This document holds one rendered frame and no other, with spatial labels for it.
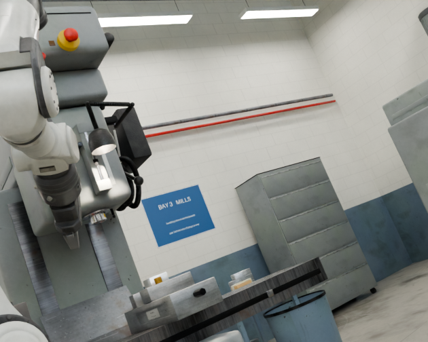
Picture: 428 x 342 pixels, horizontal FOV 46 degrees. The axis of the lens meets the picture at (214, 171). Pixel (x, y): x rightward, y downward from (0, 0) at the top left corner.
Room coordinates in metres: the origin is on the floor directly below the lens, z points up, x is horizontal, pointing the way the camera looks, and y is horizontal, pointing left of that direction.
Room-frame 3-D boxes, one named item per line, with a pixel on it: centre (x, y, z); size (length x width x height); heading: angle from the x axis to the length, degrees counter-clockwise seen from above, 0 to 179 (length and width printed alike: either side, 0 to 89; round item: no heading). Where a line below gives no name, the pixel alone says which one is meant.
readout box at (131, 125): (1.93, 0.28, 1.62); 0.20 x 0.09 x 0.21; 36
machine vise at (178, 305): (1.53, 0.27, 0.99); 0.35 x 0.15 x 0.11; 36
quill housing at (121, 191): (1.49, 0.38, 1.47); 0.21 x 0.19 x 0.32; 126
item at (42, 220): (1.65, 0.49, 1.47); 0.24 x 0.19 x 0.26; 126
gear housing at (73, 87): (1.52, 0.40, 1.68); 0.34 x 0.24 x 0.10; 36
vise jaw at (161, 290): (1.50, 0.25, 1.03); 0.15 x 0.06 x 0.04; 126
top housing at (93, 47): (1.50, 0.38, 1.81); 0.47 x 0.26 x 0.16; 36
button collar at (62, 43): (1.30, 0.24, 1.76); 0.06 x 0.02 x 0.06; 126
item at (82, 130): (1.40, 0.31, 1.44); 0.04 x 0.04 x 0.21; 36
